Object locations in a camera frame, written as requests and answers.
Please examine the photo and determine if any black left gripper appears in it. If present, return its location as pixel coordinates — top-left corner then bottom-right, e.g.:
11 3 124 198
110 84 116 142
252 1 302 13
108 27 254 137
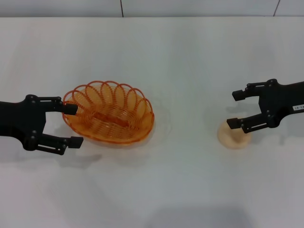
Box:
0 95 84 156

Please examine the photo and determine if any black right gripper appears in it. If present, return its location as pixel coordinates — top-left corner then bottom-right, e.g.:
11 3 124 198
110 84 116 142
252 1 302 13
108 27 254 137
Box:
226 79 304 134

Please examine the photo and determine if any pale round bread bun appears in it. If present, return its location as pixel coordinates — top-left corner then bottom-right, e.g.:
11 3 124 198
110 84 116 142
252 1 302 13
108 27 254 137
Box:
217 117 252 150

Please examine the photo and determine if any orange woven plastic basket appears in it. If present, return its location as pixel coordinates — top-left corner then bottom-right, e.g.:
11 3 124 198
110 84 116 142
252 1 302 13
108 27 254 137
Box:
62 80 155 145

